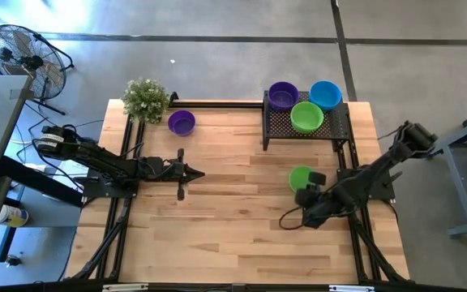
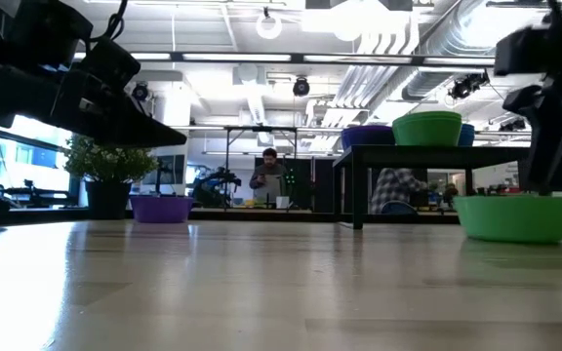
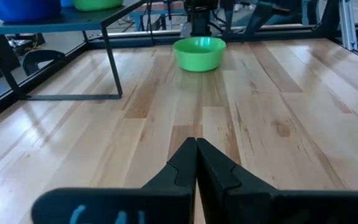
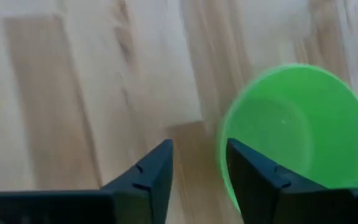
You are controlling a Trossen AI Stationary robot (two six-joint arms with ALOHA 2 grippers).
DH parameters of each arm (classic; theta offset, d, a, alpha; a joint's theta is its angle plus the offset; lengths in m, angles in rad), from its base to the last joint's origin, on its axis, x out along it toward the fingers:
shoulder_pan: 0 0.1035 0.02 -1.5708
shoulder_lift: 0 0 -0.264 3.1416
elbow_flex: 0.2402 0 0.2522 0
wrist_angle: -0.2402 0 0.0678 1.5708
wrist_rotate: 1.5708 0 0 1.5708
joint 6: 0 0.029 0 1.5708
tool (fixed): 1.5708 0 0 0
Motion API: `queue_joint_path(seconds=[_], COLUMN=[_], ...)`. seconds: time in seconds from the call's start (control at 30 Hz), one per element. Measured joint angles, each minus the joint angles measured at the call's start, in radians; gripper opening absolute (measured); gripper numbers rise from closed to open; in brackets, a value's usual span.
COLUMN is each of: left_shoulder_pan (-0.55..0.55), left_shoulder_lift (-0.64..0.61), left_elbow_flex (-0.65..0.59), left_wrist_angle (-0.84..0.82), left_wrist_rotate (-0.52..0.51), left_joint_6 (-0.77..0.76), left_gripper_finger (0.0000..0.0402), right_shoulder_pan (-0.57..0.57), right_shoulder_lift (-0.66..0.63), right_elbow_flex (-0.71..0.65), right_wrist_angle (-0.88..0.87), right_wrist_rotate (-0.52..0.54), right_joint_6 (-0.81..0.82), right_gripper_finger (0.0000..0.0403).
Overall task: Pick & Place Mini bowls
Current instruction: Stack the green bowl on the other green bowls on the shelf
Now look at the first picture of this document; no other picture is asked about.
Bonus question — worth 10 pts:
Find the black aluminium table frame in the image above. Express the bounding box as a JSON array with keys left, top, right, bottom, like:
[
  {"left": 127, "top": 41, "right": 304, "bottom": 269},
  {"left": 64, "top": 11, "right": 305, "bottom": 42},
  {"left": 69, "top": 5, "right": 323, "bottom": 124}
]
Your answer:
[{"left": 65, "top": 91, "right": 411, "bottom": 292}]

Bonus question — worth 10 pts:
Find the white and yellow can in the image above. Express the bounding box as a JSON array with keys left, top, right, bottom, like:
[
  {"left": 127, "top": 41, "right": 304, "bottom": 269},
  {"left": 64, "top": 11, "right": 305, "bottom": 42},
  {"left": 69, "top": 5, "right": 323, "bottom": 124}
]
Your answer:
[{"left": 0, "top": 204, "right": 30, "bottom": 228}]

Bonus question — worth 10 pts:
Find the black perforated metal rack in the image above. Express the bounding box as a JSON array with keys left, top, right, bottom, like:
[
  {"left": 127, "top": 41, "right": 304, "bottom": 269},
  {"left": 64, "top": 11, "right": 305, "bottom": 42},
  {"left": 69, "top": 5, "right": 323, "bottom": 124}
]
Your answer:
[{"left": 261, "top": 89, "right": 352, "bottom": 152}]

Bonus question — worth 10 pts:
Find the blue plastic mini bowl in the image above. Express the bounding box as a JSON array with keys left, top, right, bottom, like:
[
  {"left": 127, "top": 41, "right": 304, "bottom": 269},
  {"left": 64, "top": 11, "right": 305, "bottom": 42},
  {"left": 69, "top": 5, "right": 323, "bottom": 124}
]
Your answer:
[{"left": 308, "top": 79, "right": 343, "bottom": 113}]

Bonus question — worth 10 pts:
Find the black floor fan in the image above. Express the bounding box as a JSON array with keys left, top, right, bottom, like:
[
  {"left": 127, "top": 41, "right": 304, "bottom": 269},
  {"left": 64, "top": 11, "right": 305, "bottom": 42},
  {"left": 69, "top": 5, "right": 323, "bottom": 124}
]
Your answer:
[{"left": 0, "top": 23, "right": 75, "bottom": 117}]

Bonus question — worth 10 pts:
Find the small artificial green plant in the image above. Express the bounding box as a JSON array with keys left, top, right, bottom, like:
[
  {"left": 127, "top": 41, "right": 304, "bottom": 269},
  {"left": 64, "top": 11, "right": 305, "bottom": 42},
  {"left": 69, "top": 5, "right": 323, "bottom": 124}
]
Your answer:
[{"left": 120, "top": 77, "right": 171, "bottom": 125}]

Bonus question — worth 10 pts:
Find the black desk support bar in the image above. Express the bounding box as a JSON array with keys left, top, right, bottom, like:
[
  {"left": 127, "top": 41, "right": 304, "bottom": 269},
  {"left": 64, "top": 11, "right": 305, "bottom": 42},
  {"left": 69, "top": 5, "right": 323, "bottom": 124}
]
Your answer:
[{"left": 0, "top": 156, "right": 87, "bottom": 208}]

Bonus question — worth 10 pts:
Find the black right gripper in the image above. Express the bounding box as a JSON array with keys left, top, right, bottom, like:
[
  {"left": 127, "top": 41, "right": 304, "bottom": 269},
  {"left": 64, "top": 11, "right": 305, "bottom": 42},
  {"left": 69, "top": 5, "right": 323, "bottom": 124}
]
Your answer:
[{"left": 295, "top": 172, "right": 332, "bottom": 229}]

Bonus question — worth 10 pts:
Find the white label strip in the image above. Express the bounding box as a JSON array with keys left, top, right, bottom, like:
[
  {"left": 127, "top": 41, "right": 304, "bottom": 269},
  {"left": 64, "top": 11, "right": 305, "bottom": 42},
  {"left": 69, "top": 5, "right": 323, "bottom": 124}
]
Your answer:
[
  {"left": 329, "top": 285, "right": 375, "bottom": 292},
  {"left": 102, "top": 283, "right": 149, "bottom": 292}
]

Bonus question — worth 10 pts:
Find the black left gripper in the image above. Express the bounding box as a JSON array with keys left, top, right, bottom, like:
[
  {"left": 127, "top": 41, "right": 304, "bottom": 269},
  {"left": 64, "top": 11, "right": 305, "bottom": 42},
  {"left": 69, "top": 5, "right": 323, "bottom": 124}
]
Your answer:
[{"left": 150, "top": 148, "right": 206, "bottom": 201}]

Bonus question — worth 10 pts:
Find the green plastic mini bowl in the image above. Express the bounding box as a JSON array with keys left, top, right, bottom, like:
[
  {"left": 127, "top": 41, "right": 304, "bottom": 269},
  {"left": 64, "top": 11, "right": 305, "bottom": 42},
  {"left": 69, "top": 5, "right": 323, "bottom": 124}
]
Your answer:
[
  {"left": 288, "top": 165, "right": 318, "bottom": 194},
  {"left": 289, "top": 101, "right": 325, "bottom": 135}
]

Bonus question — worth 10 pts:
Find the grey metal table stand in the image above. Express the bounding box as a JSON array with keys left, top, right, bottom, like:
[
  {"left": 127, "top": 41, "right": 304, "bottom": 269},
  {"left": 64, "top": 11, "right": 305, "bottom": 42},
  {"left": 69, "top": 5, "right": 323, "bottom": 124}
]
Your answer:
[{"left": 431, "top": 103, "right": 467, "bottom": 238}]

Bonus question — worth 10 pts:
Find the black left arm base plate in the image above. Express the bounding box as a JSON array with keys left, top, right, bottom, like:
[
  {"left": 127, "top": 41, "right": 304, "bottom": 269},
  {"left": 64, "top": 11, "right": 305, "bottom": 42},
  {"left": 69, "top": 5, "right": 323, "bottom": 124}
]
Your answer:
[{"left": 82, "top": 164, "right": 141, "bottom": 200}]

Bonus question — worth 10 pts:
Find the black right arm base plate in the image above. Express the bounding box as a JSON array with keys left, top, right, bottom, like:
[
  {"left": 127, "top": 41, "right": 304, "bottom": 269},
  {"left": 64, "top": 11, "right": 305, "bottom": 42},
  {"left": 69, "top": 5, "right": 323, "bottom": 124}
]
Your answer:
[{"left": 336, "top": 168, "right": 396, "bottom": 203}]

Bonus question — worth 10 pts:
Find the white paper sheet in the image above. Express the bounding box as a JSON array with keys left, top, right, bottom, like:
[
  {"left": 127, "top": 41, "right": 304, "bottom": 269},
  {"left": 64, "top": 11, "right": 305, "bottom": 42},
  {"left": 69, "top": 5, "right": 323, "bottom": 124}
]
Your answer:
[{"left": 53, "top": 160, "right": 91, "bottom": 191}]

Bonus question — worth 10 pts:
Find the purple plastic mini bowl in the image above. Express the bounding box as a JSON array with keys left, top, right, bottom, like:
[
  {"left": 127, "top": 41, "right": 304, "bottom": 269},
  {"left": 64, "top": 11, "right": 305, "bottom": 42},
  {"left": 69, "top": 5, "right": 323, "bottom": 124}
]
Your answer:
[
  {"left": 167, "top": 109, "right": 197, "bottom": 137},
  {"left": 268, "top": 80, "right": 300, "bottom": 112}
]

